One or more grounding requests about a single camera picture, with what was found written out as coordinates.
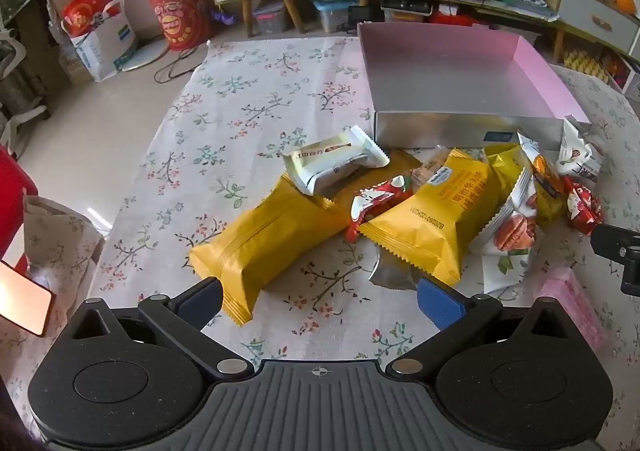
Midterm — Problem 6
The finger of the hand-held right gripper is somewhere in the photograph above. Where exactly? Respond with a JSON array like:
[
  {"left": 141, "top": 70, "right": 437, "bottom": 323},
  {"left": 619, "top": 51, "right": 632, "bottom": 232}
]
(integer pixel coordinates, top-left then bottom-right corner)
[{"left": 590, "top": 223, "right": 640, "bottom": 297}]

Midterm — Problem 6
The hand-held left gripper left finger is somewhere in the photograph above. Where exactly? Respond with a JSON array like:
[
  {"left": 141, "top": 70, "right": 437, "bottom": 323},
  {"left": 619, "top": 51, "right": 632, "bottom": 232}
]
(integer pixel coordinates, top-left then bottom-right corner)
[{"left": 67, "top": 276, "right": 253, "bottom": 380}]

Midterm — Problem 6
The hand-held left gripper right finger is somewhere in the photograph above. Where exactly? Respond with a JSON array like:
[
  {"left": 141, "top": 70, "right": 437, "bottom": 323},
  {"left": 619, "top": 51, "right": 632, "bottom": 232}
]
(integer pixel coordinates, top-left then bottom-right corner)
[{"left": 384, "top": 277, "right": 573, "bottom": 380}]

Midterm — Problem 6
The red white snack packet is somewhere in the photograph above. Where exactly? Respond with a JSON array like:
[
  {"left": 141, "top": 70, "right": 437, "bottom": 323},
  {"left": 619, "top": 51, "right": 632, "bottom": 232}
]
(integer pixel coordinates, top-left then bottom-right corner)
[
  {"left": 344, "top": 175, "right": 415, "bottom": 244},
  {"left": 563, "top": 176, "right": 606, "bottom": 237}
]

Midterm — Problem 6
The silver snack packet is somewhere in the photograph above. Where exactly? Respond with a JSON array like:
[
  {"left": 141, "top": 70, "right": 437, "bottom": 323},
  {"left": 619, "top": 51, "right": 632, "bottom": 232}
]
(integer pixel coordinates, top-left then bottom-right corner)
[{"left": 369, "top": 251, "right": 420, "bottom": 293}]

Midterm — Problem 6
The yellow snack packet small badge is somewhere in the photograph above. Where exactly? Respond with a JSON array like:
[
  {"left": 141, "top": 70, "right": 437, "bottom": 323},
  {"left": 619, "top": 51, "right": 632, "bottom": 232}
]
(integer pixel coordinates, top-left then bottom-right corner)
[{"left": 356, "top": 147, "right": 502, "bottom": 288}]

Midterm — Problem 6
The orange white snack packet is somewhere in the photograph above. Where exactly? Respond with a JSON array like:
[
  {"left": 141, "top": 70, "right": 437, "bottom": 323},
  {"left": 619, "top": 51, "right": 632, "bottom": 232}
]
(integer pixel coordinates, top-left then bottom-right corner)
[{"left": 516, "top": 130, "right": 567, "bottom": 199}]

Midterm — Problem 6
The white nut packet dark text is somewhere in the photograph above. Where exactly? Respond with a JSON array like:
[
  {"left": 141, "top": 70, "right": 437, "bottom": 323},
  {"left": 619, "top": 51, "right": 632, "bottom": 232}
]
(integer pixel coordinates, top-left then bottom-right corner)
[{"left": 556, "top": 115, "right": 607, "bottom": 188}]

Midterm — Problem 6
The large yellow snack packet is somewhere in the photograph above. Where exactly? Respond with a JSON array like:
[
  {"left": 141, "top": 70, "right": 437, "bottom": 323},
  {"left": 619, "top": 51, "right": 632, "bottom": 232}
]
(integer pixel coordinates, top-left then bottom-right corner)
[{"left": 188, "top": 172, "right": 351, "bottom": 328}]

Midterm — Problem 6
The white walnut print packet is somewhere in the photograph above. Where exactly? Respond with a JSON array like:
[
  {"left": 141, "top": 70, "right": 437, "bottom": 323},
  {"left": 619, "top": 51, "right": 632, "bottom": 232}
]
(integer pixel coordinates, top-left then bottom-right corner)
[{"left": 471, "top": 168, "right": 540, "bottom": 295}]

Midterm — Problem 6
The yellow packet blue oval label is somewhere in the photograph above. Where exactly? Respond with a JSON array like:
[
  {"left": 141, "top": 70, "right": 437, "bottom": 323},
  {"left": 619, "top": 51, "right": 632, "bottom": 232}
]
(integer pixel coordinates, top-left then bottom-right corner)
[{"left": 486, "top": 143, "right": 567, "bottom": 228}]

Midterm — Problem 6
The brown biscuit packet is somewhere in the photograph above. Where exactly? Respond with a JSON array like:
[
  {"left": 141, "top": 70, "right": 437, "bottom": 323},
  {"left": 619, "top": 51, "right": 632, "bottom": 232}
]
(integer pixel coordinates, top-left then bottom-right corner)
[{"left": 411, "top": 145, "right": 453, "bottom": 189}]

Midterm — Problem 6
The pink cardboard box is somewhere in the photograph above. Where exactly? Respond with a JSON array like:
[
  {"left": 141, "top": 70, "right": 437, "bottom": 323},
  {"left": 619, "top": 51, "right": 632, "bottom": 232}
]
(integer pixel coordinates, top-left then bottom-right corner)
[{"left": 357, "top": 22, "right": 592, "bottom": 152}]

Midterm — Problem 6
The pink tissue pack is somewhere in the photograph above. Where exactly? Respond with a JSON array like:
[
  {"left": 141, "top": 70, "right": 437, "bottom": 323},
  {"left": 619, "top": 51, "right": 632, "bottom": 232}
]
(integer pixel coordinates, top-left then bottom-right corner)
[{"left": 537, "top": 265, "right": 610, "bottom": 354}]

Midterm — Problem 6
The white printed box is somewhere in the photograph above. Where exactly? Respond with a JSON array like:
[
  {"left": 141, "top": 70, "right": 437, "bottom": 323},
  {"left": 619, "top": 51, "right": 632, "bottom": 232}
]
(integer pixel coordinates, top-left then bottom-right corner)
[{"left": 600, "top": 51, "right": 640, "bottom": 99}]

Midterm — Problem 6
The yellow egg tray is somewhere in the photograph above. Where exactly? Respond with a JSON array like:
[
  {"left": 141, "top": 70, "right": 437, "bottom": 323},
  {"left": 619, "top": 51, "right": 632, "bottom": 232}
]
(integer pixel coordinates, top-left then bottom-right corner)
[{"left": 563, "top": 43, "right": 610, "bottom": 82}]

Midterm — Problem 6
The smartphone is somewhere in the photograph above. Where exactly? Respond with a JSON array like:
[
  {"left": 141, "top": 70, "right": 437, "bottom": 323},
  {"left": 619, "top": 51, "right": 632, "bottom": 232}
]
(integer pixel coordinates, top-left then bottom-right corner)
[{"left": 0, "top": 258, "right": 57, "bottom": 338}]

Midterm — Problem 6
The floral tablecloth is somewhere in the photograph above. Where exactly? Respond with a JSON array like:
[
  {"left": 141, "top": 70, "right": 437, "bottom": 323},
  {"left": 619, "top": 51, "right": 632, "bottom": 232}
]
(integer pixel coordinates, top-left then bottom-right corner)
[{"left": 0, "top": 37, "right": 640, "bottom": 437}]

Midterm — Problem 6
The red stool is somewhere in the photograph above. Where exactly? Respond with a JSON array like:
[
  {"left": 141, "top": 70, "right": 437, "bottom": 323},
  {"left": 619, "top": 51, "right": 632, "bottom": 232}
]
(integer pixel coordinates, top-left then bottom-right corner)
[{"left": 0, "top": 146, "right": 39, "bottom": 272}]

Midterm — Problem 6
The white round floor plate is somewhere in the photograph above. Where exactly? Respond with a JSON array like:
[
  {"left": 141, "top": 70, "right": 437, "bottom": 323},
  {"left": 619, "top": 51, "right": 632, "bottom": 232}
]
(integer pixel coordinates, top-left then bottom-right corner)
[{"left": 119, "top": 37, "right": 170, "bottom": 73}]

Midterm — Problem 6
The white office chair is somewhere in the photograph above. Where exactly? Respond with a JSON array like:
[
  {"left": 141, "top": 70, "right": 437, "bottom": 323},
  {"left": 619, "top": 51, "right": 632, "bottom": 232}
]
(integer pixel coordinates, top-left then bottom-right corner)
[{"left": 0, "top": 26, "right": 51, "bottom": 159}]

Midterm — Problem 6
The red cardboard box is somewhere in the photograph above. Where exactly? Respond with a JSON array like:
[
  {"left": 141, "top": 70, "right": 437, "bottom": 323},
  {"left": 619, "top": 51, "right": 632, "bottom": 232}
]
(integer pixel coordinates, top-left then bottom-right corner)
[{"left": 432, "top": 5, "right": 476, "bottom": 26}]

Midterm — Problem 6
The white paper bag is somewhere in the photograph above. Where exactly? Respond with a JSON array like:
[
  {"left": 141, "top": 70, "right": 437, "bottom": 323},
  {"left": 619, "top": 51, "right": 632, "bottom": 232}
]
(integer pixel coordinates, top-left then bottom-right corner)
[{"left": 69, "top": 0, "right": 139, "bottom": 83}]

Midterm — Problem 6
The red printed bag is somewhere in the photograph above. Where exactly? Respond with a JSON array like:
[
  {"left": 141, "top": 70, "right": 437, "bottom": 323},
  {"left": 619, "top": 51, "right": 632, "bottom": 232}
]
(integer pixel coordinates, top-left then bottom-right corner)
[{"left": 144, "top": 0, "right": 215, "bottom": 52}]

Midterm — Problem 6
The clear storage bin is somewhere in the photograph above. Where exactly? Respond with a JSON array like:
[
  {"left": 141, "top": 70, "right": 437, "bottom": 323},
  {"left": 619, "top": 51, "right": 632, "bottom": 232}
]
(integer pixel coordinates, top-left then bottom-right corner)
[{"left": 252, "top": 0, "right": 289, "bottom": 36}]

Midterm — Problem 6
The grey lid storage bin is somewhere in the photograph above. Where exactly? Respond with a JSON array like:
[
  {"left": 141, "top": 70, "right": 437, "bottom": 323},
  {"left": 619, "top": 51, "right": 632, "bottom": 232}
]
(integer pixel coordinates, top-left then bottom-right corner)
[{"left": 381, "top": 0, "right": 433, "bottom": 24}]

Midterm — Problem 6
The black device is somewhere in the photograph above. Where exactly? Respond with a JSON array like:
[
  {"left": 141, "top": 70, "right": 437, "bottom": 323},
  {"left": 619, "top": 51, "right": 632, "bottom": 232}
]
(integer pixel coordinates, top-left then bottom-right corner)
[{"left": 347, "top": 5, "right": 386, "bottom": 26}]

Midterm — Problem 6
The blue lid storage bin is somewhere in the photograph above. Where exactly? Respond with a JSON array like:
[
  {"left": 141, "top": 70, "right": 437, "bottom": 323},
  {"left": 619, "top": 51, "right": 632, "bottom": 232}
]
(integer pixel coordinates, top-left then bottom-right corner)
[{"left": 312, "top": 0, "right": 362, "bottom": 35}]

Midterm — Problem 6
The red gift bag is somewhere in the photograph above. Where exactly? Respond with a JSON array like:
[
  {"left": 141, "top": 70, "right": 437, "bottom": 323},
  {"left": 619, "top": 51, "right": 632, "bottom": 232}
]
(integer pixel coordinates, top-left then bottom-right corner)
[{"left": 61, "top": 0, "right": 115, "bottom": 38}]

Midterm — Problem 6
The black floor cable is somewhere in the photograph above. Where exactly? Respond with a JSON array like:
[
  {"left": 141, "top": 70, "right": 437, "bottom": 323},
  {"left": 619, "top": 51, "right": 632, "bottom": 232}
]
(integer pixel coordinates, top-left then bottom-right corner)
[{"left": 153, "top": 45, "right": 207, "bottom": 84}]

